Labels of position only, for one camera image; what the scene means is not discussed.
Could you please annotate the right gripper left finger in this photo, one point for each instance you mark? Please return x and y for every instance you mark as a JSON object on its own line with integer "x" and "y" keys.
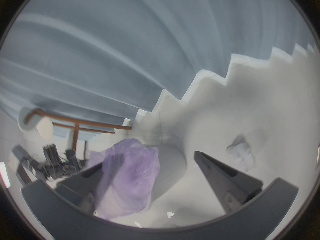
{"x": 77, "y": 184}

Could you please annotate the purple plastic bag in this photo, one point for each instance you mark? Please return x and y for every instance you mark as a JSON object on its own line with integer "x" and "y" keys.
{"x": 130, "y": 174}

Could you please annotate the white wooden-legged chair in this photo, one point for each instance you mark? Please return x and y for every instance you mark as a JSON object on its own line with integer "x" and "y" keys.
{"x": 76, "y": 134}

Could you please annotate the blue-green curtain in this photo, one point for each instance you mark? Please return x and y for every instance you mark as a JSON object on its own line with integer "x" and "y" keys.
{"x": 125, "y": 46}

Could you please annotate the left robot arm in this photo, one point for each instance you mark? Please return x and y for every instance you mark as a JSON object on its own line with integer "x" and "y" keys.
{"x": 50, "y": 156}

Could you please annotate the white paper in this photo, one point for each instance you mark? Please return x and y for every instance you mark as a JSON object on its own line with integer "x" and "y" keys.
{"x": 240, "y": 154}

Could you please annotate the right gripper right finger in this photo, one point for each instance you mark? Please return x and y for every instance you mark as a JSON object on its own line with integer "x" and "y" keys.
{"x": 225, "y": 181}

